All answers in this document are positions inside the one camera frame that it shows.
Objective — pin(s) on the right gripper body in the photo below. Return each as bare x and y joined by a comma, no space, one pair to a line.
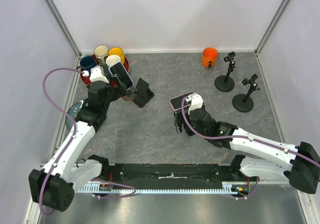
182,116

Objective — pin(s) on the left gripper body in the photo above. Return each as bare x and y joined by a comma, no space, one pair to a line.
116,92

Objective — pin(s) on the phone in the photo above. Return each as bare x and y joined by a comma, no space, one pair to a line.
176,102
119,70

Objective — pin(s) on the black flat-base phone stand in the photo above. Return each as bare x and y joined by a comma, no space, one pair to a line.
143,94

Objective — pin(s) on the black round-base phone stand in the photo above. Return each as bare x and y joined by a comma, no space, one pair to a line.
225,83

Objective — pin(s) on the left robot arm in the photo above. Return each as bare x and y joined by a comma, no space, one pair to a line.
55,185

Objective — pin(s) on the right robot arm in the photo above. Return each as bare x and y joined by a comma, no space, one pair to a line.
297,163

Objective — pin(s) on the wooden round-base phone stand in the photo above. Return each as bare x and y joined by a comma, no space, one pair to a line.
131,94

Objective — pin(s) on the white mug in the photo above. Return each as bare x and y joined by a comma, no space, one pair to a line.
112,60

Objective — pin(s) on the red round tray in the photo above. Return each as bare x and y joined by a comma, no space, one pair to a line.
86,80

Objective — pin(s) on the yellow mug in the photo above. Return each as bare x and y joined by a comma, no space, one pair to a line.
117,51

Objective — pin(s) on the blue mug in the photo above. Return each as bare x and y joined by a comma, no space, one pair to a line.
87,63

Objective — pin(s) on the cream mug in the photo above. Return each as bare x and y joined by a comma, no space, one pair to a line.
101,52

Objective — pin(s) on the blue ceramic plate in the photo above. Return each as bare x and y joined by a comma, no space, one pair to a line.
72,112

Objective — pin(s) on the orange mug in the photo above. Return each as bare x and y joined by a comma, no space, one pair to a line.
209,57

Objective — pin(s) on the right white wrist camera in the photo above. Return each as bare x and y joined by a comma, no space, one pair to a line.
195,101

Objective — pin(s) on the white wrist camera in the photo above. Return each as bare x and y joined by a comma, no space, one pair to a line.
96,74
195,101

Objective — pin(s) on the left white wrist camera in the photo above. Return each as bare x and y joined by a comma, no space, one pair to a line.
96,74

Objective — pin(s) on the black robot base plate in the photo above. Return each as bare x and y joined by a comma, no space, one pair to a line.
172,176

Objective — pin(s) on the grey slotted cable duct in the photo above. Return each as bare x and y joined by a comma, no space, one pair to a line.
97,188

